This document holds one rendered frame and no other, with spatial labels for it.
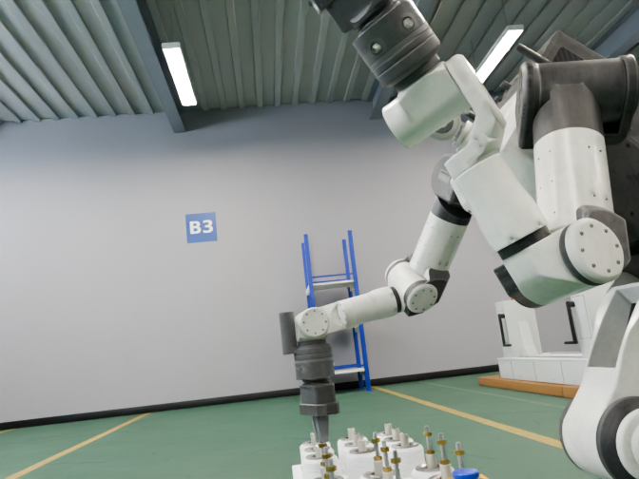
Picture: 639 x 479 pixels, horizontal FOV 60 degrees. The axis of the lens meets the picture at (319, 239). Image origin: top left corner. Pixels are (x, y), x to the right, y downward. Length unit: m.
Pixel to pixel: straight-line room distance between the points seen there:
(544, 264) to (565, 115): 0.23
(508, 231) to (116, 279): 7.17
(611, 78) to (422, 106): 0.28
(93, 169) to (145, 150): 0.72
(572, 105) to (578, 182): 0.12
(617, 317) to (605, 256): 0.47
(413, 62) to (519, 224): 0.23
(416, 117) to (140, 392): 7.00
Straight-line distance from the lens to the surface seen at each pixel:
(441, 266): 1.31
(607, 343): 1.15
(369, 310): 1.30
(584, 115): 0.83
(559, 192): 0.77
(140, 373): 7.55
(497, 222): 0.69
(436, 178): 1.27
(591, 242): 0.70
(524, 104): 0.85
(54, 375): 7.84
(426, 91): 0.72
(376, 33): 0.71
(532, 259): 0.69
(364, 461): 1.58
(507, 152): 0.95
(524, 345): 5.61
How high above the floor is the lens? 0.53
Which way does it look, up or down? 11 degrees up
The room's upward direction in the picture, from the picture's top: 6 degrees counter-clockwise
